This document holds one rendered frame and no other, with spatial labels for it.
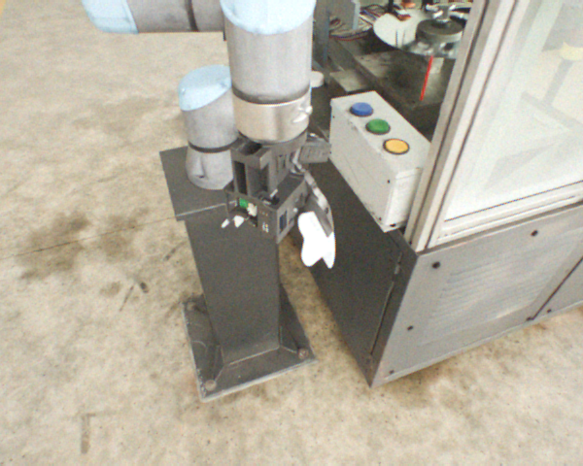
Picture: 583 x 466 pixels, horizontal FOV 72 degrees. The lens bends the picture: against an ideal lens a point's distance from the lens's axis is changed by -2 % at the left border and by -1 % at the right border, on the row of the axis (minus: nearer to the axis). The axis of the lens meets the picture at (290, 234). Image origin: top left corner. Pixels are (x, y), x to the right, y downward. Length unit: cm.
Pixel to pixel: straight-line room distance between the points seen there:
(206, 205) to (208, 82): 25
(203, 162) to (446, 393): 109
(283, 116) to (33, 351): 150
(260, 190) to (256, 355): 109
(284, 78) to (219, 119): 48
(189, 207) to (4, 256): 137
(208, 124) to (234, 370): 90
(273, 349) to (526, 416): 85
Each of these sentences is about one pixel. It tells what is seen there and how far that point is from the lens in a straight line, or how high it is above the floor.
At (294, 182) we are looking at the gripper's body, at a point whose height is 105.
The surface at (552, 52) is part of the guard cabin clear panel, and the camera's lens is 73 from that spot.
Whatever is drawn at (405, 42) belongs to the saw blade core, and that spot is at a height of 95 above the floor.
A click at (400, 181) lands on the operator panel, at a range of 76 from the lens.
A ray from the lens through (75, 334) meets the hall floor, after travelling 173.
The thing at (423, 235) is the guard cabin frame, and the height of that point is 79.
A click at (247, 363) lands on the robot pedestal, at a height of 1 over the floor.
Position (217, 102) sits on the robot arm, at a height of 95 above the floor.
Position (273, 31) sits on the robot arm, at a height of 122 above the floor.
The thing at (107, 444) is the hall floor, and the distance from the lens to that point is 150.
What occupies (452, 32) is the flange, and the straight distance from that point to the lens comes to 117.
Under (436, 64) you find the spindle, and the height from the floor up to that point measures 87.
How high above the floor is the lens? 134
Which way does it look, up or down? 47 degrees down
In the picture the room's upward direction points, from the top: straight up
